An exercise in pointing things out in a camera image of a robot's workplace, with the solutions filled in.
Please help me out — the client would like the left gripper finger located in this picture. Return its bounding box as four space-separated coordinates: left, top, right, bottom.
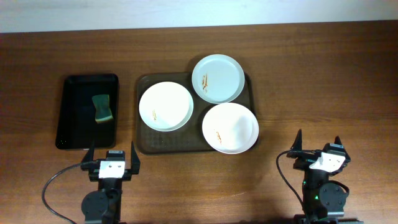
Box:
81 140 95 163
131 141 141 173

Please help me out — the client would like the green yellow sponge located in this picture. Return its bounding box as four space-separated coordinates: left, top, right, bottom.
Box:
91 95 113 124

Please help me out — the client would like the white plate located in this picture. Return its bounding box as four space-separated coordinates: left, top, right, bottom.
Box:
139 82 194 132
202 103 259 154

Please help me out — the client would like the pale blue plate top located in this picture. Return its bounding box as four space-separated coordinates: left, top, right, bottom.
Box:
192 54 245 104

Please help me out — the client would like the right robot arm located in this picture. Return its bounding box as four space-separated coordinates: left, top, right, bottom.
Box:
287 130 362 223

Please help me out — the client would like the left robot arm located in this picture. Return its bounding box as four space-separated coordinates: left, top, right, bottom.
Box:
80 143 141 224

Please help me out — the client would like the black rectangular tray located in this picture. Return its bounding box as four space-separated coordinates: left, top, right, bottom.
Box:
55 73 119 150

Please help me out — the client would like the brown serving tray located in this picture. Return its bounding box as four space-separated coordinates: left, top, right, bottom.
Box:
136 73 259 155

